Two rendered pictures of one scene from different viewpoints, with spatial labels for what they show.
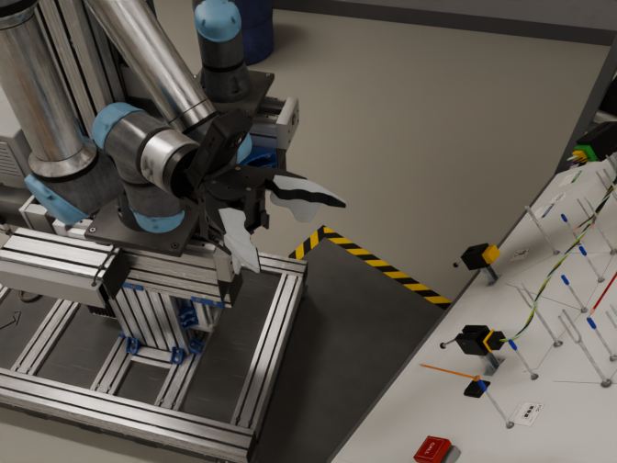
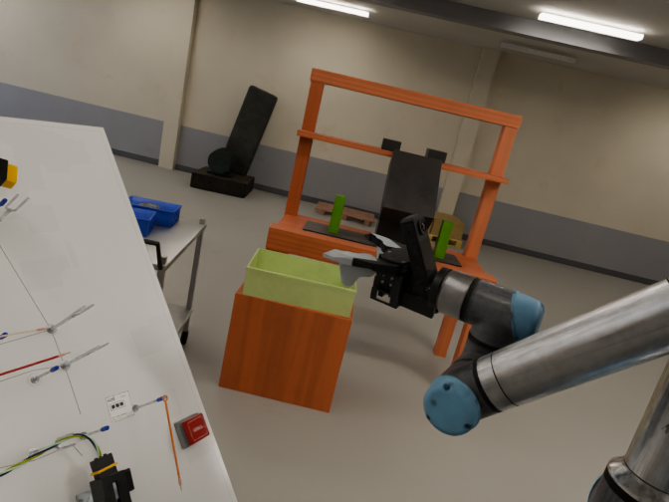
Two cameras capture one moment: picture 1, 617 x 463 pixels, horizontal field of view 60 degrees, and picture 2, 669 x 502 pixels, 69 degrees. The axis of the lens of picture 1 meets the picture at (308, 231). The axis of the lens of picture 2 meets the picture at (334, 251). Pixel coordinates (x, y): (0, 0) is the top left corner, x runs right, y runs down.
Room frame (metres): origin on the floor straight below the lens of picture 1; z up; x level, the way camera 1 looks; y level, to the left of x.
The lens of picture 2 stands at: (1.24, -0.18, 1.79)
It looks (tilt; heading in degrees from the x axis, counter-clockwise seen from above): 15 degrees down; 169
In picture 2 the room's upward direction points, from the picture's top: 13 degrees clockwise
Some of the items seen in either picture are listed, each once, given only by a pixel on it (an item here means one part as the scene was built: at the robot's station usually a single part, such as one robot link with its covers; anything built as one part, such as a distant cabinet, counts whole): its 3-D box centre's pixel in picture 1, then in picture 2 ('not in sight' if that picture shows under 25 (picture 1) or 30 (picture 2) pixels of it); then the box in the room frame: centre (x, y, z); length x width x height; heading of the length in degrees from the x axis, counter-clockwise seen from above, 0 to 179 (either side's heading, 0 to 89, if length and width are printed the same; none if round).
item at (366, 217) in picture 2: not in sight; (344, 213); (-7.80, 1.59, 0.05); 1.16 x 0.80 x 0.11; 76
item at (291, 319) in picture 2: not in sight; (383, 237); (-2.05, 0.78, 1.05); 1.69 x 1.44 x 2.09; 76
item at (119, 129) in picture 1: (137, 141); (502, 314); (0.58, 0.23, 1.56); 0.11 x 0.08 x 0.09; 51
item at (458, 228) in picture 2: not in sight; (427, 224); (-7.36, 3.08, 0.22); 1.29 x 0.93 x 0.45; 76
